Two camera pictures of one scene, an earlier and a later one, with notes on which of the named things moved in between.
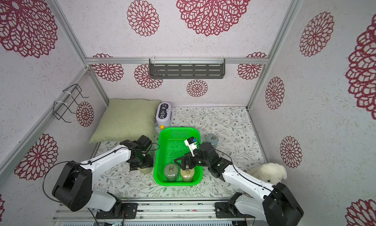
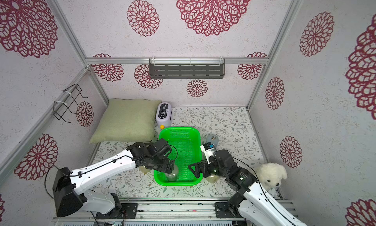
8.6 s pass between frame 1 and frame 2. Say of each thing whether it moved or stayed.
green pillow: stayed
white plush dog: stayed
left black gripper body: moved
